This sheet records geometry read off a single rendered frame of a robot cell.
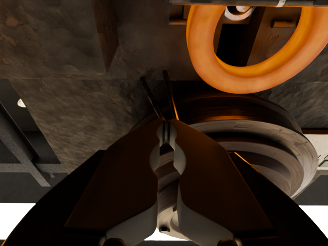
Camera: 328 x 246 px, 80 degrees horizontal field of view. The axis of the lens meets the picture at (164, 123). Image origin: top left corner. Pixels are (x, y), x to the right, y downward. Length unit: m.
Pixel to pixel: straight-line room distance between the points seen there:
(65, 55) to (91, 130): 0.36
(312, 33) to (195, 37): 0.15
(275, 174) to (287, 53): 0.22
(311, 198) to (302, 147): 8.94
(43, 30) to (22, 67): 0.20
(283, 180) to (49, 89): 0.55
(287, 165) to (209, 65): 0.27
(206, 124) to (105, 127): 0.33
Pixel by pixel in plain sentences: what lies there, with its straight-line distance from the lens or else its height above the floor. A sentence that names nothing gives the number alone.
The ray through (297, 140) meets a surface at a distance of 0.44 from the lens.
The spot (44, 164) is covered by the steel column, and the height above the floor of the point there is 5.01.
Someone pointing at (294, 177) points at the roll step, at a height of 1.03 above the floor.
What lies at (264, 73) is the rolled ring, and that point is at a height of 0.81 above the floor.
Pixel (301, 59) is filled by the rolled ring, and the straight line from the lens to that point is 0.34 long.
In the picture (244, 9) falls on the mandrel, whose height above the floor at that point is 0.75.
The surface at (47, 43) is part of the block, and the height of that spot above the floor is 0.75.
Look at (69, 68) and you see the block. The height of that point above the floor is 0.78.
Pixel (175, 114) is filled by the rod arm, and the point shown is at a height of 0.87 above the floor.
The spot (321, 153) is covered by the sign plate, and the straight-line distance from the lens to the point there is 0.79.
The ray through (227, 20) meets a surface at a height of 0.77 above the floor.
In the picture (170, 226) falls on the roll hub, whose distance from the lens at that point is 0.51.
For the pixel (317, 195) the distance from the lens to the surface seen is 9.58.
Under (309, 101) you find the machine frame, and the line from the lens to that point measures 0.61.
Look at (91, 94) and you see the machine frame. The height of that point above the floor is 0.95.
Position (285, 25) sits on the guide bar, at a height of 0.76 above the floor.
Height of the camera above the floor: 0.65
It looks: 45 degrees up
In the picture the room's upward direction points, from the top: 179 degrees counter-clockwise
